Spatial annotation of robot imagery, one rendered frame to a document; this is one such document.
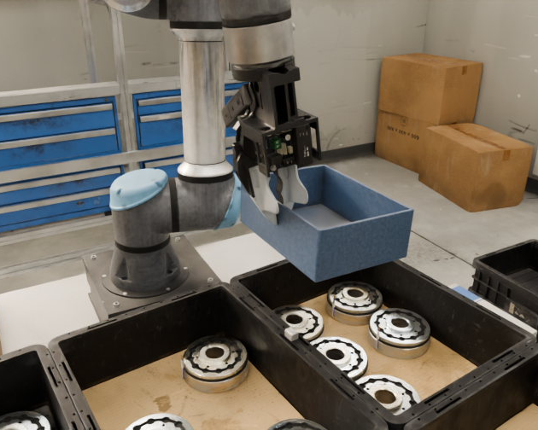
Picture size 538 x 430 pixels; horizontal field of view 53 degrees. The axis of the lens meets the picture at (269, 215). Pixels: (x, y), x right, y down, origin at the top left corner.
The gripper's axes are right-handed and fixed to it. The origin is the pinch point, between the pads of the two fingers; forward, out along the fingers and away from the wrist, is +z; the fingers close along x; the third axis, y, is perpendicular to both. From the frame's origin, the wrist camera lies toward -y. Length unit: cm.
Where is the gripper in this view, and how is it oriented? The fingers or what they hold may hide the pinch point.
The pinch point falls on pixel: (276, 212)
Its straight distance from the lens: 70.6
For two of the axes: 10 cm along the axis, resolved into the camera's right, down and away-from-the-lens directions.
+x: 8.9, -3.1, 3.4
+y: 4.4, 3.7, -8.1
